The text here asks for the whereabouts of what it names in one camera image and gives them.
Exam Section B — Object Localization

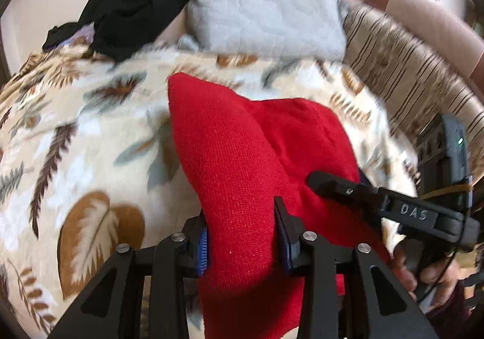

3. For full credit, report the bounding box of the red and blue sweater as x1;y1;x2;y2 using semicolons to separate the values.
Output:
167;72;391;339

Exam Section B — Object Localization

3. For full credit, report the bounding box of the purple cloth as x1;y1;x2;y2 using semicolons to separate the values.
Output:
64;22;96;48

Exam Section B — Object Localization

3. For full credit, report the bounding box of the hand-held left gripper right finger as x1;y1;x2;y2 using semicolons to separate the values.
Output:
274;196;440;339

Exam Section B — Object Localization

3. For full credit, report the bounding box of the grey quilted pillow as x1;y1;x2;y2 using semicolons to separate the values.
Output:
176;0;347;62

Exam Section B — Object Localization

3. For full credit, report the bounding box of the black clothes pile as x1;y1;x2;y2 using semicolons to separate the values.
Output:
41;0;192;63

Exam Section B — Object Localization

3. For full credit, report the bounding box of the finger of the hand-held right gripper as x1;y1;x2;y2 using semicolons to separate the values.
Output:
306;171;390;211

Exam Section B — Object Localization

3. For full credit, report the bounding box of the person's right forearm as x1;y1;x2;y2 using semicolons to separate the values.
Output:
425;278;484;339

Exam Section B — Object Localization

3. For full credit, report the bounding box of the leaf print blanket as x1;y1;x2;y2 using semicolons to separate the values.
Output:
0;42;420;339

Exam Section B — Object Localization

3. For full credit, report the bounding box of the person's right hand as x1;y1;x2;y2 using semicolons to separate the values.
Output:
391;246;463;307

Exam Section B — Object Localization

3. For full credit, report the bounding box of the striped floral sofa cushion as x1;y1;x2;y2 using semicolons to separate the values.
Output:
341;5;484;159

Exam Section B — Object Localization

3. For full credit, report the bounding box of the brown and beige backrest cover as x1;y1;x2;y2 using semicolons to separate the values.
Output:
325;0;484;83

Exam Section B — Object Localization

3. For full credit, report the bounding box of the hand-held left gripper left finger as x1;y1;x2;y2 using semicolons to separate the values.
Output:
47;213;209;339

